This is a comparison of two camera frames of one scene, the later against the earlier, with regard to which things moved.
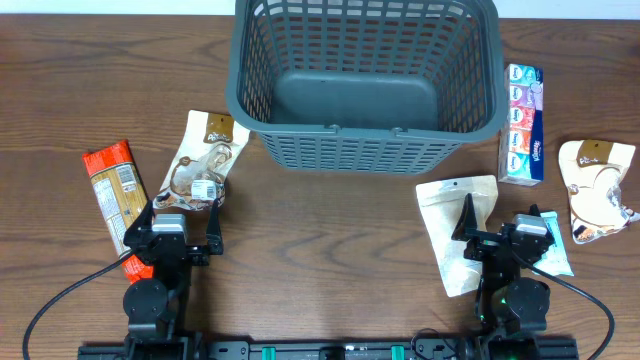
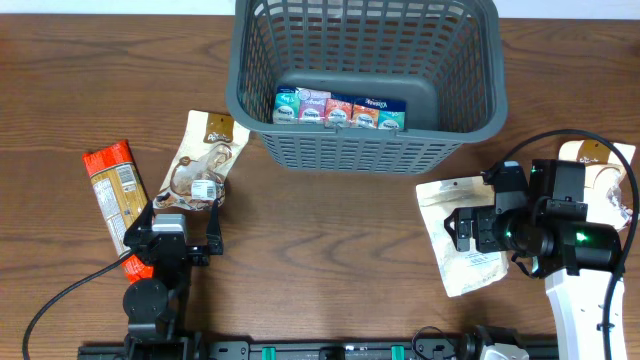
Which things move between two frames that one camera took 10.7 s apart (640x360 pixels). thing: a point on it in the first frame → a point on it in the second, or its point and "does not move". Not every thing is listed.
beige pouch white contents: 593,170 does not move
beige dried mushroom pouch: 197,176 does not move
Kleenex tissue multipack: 521,158 → 295,105
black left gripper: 200,257 does not move
